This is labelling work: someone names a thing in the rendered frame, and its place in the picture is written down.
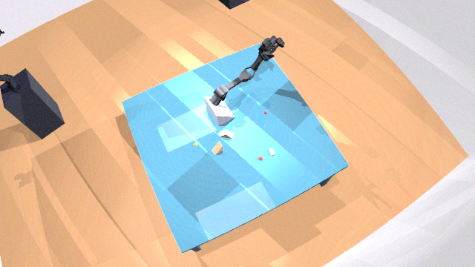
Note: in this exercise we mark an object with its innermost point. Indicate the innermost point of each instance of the tan triangular wedge block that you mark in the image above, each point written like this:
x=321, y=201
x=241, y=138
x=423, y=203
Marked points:
x=218, y=148

